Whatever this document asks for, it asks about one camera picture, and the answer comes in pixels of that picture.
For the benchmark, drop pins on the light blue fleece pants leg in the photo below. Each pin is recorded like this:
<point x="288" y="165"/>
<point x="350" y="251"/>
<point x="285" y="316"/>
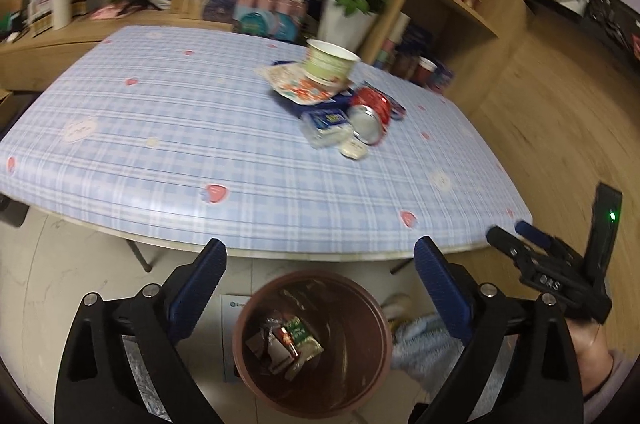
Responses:
<point x="425" y="344"/>

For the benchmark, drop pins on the stack of pastel cups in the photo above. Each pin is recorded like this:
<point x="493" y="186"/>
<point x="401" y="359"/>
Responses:
<point x="395" y="39"/>

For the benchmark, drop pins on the black mini tripod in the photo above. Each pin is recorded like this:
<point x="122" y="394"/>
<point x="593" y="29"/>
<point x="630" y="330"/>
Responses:
<point x="135" y="2"/>

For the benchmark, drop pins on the small blue pink box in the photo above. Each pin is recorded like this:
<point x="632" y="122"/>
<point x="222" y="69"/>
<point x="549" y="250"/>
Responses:
<point x="444" y="79"/>

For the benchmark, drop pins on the brown plastic bin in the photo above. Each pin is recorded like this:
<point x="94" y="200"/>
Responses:
<point x="350" y="354"/>

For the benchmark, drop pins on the white square pot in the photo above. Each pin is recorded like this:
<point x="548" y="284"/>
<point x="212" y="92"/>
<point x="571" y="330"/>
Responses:
<point x="572" y="2"/>

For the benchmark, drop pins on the row of small brown bottles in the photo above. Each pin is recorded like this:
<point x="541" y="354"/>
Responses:
<point x="40" y="12"/>

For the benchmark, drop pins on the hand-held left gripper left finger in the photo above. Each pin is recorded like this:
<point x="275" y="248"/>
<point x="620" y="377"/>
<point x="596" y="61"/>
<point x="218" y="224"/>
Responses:
<point x="197" y="289"/>

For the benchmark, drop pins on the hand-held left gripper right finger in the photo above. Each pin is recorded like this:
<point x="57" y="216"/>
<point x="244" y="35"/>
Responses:
<point x="442" y="289"/>

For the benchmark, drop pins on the white flower pot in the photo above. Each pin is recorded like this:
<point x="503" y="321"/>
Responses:
<point x="345" y="24"/>

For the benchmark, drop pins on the dark blue illustrated box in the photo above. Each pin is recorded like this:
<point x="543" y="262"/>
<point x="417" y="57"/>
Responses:
<point x="419" y="42"/>

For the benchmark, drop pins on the white ribbed vase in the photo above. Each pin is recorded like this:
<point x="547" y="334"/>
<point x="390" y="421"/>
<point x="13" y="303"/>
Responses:
<point x="61" y="7"/>

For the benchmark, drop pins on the wooden sideboard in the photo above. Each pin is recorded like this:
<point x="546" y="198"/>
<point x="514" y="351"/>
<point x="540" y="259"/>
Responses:
<point x="60" y="54"/>

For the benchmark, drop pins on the white wrapper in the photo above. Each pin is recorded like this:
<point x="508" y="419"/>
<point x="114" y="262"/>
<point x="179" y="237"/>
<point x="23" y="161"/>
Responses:
<point x="354" y="149"/>

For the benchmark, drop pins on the black table leg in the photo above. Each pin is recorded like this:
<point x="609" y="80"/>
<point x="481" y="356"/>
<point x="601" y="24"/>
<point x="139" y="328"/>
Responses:
<point x="399" y="267"/>
<point x="142" y="254"/>

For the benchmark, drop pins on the green packet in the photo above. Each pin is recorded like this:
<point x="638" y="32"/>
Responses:
<point x="302" y="330"/>

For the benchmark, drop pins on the brown glass tumbler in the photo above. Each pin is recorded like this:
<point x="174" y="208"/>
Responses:
<point x="402" y="65"/>

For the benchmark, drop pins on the pink cloth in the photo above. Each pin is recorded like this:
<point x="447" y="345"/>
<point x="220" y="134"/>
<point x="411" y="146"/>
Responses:
<point x="107" y="12"/>

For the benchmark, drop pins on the floral snack packet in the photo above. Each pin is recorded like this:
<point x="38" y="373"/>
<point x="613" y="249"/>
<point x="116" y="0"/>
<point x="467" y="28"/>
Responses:
<point x="295" y="87"/>

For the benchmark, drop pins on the red paper cup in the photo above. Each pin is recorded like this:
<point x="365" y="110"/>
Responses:
<point x="426" y="73"/>

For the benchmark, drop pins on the white green paper cup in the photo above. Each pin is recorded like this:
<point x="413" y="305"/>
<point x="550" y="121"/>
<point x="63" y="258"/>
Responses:
<point x="327" y="64"/>

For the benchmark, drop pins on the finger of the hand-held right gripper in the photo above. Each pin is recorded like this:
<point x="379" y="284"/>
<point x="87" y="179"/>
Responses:
<point x="507" y="246"/>
<point x="532" y="231"/>

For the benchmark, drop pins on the crushed red drink can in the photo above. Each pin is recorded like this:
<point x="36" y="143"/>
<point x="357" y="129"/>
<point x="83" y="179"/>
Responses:
<point x="372" y="109"/>

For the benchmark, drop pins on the blue checked tablecloth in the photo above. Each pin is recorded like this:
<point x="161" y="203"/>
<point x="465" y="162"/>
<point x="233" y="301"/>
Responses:
<point x="200" y="129"/>

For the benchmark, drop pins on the black counter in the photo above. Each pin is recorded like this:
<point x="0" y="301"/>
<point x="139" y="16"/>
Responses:
<point x="600" y="29"/>

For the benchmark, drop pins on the cream slipper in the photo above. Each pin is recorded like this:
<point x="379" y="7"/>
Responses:
<point x="396" y="304"/>

